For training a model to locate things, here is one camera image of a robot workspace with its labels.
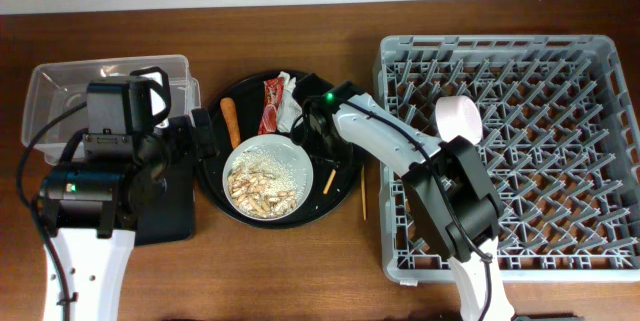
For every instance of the round black tray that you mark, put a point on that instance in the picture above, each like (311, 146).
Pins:
(248, 95)

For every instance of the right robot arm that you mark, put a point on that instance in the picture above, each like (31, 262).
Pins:
(454, 204)

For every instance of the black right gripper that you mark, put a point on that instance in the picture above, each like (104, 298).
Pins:
(317, 147)

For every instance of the grey dishwasher rack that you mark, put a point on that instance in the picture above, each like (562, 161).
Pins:
(560, 142)

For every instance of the grey plate with food scraps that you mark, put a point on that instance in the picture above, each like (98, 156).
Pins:
(267, 178)

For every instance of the clear plastic bin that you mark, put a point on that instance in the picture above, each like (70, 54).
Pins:
(56, 87)

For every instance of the pink bowl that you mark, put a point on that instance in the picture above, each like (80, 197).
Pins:
(458, 116)

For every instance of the wooden chopstick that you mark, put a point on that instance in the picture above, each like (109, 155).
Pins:
(329, 182)

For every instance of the orange carrot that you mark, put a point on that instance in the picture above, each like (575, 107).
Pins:
(229, 112)

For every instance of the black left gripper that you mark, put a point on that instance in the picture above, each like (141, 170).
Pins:
(209, 146)

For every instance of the black rectangular bin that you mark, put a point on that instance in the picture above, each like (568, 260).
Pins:
(171, 216)

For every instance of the red snack wrapper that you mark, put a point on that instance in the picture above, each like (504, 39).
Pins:
(273, 92)

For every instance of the crumpled white tissue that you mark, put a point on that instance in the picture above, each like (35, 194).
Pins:
(289, 108)

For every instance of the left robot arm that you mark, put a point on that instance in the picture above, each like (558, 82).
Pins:
(124, 179)

